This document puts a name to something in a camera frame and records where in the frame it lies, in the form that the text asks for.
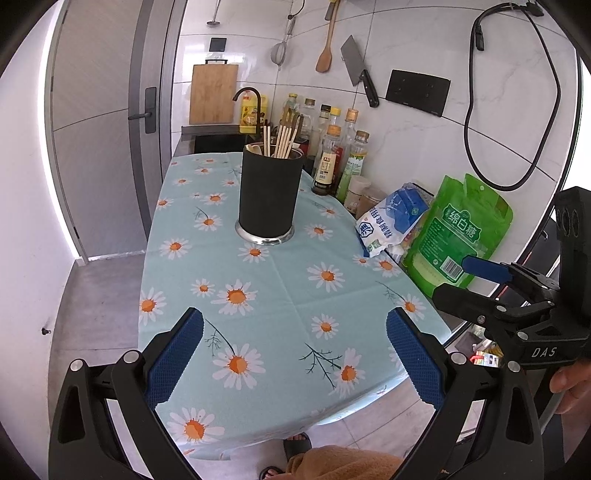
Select brown spice jar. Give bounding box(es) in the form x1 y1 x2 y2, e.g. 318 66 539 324
356 187 389 221

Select black utensil holder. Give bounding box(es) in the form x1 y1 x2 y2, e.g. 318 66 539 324
235 144 305 245

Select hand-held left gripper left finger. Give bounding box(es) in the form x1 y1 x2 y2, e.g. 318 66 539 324
48 307 205 480

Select white lid spice jar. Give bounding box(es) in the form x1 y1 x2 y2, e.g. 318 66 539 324
345 176 372 215

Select black kitchen sink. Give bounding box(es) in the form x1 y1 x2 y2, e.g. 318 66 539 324
181 124 259 155

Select blue daisy print tablecloth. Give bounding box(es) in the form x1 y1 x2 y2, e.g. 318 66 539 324
137 151 452 462

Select dark soy sauce bottle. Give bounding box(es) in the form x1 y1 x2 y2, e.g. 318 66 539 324
311 124 345 196

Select grey door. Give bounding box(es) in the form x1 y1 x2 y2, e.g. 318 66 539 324
46 0 185 261

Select steel cleaver with black handle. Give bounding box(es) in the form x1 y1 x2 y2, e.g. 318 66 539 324
341 35 380 108

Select dark curved faucet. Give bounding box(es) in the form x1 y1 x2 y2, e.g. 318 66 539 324
232 87 263 134

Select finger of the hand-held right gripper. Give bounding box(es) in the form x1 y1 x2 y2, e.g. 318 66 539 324
431 282 556 345
462 256 561 304

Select golden oil bottle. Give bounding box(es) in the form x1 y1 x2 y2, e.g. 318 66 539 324
281 93 302 127

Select brown shorts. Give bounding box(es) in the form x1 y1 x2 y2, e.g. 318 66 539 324
284 445 402 480

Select wooden cutting board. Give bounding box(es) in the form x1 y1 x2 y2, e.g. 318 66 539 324
189 58 240 125

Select black door handle lock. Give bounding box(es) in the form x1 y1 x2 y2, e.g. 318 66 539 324
128 86 158 134

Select metal mesh strainer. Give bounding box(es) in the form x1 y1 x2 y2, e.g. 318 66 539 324
270 14 296 70

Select large yellow oil jug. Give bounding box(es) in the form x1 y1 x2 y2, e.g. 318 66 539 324
239 91 269 134

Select wooden spatula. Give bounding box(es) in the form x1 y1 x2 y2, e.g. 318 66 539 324
315 0 341 73

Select black wall socket panel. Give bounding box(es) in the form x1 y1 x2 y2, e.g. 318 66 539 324
385 69 451 117

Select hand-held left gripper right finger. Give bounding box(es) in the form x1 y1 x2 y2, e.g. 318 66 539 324
385 307 546 480

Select green sugar bag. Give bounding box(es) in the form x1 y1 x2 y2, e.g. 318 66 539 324
402 174 513 298

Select black power cable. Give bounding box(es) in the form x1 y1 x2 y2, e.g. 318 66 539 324
464 2 561 190

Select brown cap clear bottle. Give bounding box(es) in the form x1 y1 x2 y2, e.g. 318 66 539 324
301 98 319 139

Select orange cap clear bottle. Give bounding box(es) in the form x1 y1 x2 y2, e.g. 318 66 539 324
342 108 361 146

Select person's right hand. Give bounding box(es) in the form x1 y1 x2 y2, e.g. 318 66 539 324
551 357 591 415

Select white and blue salt bag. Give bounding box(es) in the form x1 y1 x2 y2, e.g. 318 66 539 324
355 182 435 258

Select green label oil bottle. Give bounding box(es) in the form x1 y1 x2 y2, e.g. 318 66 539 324
335 130 371 204

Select bunch of wooden chopsticks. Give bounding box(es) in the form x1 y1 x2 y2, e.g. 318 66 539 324
262 121 301 160

